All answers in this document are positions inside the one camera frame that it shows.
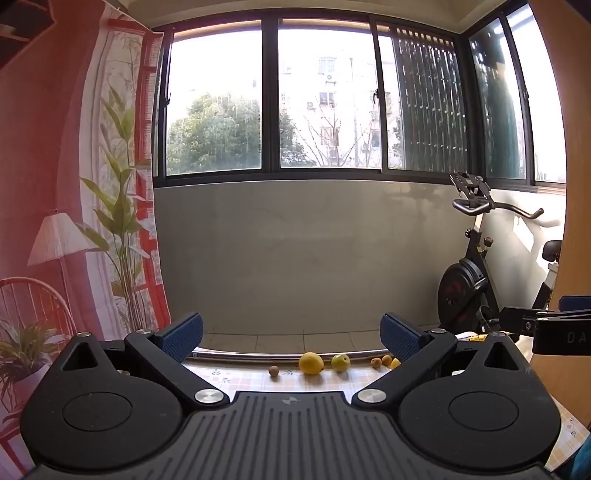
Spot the blue cloth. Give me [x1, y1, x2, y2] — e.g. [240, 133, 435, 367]
[556, 431, 591, 480]

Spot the plaid floral tablecloth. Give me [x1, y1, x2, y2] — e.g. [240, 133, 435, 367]
[182, 357, 591, 467]

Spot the metal pole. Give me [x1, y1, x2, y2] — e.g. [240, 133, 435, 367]
[191, 332, 489, 361]

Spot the black exercise bike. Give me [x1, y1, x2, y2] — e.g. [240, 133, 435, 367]
[436, 172, 565, 344]

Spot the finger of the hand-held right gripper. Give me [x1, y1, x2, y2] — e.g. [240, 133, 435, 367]
[558, 295, 591, 319]
[500, 306, 539, 334]

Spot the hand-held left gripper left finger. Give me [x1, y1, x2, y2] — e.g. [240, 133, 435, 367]
[47, 312, 230, 409]

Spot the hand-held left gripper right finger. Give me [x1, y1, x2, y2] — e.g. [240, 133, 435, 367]
[352, 312, 533, 409]

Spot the printed wall cloth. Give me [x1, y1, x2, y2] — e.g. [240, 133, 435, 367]
[0, 0, 171, 462]

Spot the wooden board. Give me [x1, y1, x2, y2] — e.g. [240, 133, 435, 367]
[530, 0, 591, 435]

